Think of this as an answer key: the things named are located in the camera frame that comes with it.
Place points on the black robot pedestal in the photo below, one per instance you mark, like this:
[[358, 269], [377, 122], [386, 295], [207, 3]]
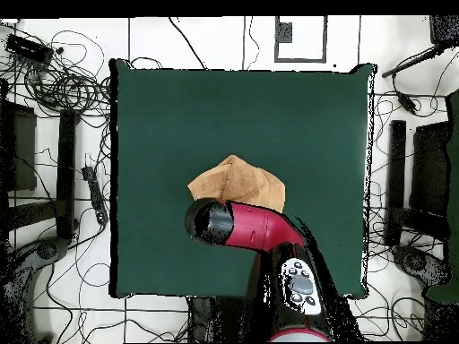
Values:
[[222, 319]]

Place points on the dark green hanging cloth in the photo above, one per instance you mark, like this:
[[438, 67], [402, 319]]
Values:
[[454, 161]]

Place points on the black speckled box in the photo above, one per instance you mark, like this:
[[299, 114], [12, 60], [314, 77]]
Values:
[[444, 30]]

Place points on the black power adapter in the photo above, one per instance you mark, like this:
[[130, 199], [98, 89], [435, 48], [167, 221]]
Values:
[[407, 102]]

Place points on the black stand bar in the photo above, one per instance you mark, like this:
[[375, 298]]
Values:
[[66, 172], [397, 172]]

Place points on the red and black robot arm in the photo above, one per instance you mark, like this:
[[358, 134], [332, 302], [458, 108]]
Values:
[[265, 225]]

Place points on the black network box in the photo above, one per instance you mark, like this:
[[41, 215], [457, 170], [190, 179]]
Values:
[[28, 48]]

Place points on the black boom pole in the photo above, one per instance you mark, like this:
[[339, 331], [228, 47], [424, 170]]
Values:
[[412, 62]]

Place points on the grey floor tape frame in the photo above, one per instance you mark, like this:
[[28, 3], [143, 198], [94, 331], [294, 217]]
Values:
[[324, 43]]

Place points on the dark green table cloth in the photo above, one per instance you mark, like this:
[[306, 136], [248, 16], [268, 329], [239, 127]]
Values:
[[161, 125]]

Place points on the dark grey square plate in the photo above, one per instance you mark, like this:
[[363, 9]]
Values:
[[284, 33]]

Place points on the black power strip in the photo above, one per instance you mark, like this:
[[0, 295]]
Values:
[[95, 193]]

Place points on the yellow terry towel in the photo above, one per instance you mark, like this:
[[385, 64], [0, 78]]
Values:
[[244, 182]]

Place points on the black flat box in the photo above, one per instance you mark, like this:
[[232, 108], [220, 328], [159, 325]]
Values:
[[21, 150], [430, 168]]

